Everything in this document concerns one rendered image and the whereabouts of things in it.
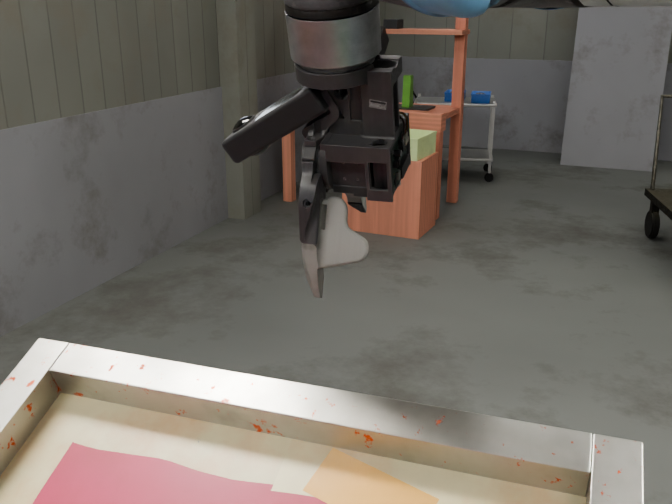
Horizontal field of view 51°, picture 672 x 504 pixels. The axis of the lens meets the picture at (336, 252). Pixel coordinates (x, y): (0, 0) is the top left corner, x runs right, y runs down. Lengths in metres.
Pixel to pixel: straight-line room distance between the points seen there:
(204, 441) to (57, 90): 3.90
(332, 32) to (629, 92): 8.06
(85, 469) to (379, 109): 0.42
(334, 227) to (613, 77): 8.03
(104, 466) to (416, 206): 4.89
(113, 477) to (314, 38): 0.42
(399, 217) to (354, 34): 5.01
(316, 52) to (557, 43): 8.57
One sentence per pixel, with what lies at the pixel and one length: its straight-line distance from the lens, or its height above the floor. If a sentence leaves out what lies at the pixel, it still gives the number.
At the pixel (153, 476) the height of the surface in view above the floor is 1.32.
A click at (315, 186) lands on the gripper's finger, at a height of 1.58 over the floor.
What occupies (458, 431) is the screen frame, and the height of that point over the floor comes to 1.39.
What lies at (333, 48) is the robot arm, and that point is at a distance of 0.57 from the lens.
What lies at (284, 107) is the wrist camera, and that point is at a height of 1.64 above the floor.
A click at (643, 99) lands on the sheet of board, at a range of 8.58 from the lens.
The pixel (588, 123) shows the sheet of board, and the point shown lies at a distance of 8.55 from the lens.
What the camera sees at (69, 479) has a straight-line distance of 0.72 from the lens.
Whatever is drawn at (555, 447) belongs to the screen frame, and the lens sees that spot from 0.61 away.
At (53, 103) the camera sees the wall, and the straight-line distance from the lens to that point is 4.46.
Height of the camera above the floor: 1.72
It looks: 19 degrees down
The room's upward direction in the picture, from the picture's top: straight up
